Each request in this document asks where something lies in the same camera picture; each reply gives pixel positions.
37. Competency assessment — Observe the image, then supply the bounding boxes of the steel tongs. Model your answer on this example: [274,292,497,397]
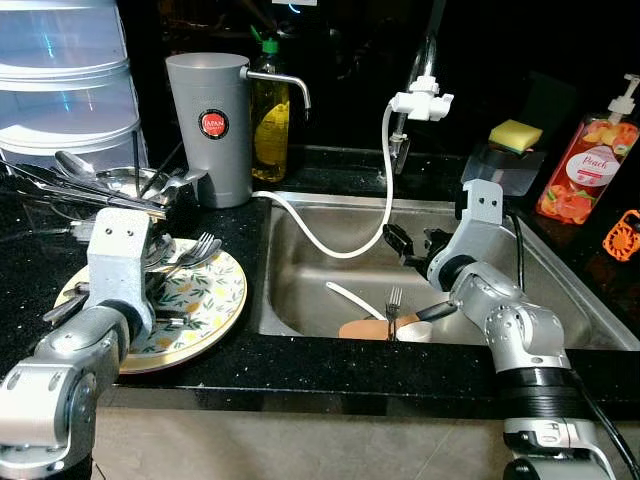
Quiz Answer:
[0,165,169,222]

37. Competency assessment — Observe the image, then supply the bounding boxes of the orange black handheld fan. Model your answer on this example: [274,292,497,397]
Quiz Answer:
[603,208,640,263]

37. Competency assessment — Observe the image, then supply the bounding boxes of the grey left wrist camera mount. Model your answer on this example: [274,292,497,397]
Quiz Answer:
[85,208,166,337]

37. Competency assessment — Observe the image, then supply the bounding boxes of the brown bowl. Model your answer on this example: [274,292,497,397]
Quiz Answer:
[338,315,421,343]

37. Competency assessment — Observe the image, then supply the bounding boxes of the steel fork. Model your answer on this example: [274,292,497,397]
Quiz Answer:
[160,232,219,286]
[165,241,226,292]
[385,287,403,341]

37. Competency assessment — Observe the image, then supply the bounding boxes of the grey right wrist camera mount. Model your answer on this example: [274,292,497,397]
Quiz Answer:
[428,180,506,292]

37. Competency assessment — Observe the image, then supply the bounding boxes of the white cup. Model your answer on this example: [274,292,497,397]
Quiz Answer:
[397,320,434,344]

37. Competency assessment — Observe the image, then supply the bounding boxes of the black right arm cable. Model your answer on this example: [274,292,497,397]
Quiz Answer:
[505,210,640,480]

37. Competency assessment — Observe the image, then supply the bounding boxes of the floral plate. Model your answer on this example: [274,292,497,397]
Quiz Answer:
[55,237,249,375]

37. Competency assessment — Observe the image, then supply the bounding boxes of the clear sponge holder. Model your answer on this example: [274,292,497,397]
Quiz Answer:
[470,140,549,197]

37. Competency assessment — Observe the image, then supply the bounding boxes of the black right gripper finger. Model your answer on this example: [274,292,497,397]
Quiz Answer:
[383,223,417,265]

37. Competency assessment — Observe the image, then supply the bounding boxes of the grey water dispenser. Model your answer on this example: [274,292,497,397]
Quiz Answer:
[165,52,312,209]

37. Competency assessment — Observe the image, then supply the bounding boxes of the white flexible hose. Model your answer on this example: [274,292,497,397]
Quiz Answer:
[252,100,401,260]

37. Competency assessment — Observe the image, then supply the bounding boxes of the chrome faucet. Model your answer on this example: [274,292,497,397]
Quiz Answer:
[393,35,442,178]

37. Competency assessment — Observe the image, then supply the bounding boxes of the peach hand soap bottle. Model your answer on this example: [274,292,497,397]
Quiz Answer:
[535,73,640,227]

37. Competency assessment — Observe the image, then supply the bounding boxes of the steel spoon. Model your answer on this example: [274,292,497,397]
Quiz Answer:
[55,150,101,187]

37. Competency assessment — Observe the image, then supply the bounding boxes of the yellow sponge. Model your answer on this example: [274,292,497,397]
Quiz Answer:
[488,119,544,154]

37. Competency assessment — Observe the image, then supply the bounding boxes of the yellow dish soap bottle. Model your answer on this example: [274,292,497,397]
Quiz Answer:
[250,28,293,184]

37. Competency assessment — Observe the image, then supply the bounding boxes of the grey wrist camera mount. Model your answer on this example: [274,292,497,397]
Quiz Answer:
[85,208,166,337]
[428,180,506,292]

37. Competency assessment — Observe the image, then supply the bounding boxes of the white faucet diverter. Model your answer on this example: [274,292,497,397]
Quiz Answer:
[388,75,455,123]

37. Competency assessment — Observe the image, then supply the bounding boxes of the stainless steel sink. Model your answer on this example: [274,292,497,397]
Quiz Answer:
[255,190,640,352]

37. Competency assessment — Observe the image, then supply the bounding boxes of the clear stacked food container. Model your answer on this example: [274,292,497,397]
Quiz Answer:
[0,0,149,171]

